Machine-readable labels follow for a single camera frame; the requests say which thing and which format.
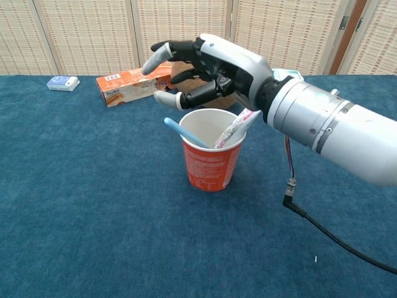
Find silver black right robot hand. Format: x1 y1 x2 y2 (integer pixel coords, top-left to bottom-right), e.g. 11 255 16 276
141 33 294 120

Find green wet wipes pack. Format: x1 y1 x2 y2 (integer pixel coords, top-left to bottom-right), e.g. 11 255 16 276
272 68 303 82

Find bamboo folding screen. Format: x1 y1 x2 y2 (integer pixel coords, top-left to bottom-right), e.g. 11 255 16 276
0 0 356 76
339 0 397 76

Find red paper cup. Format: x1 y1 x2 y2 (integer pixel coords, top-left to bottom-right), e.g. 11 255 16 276
178 107 248 192

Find white pink toothpaste tube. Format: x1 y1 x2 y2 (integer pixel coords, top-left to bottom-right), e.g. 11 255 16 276
212 108 261 150

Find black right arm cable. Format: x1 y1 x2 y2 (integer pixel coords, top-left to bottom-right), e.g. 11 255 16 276
282 135 397 276

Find brown capybara plush toy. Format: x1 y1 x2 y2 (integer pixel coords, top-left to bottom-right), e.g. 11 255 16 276
169 61 241 109

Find orange biscuit box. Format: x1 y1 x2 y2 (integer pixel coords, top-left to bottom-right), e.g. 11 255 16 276
96 62 177 108

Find light blue toothbrush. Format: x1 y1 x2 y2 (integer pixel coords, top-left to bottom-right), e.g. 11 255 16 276
164 117 212 149

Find small blue white box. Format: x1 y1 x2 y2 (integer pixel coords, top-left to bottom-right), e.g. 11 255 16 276
46 75 81 92

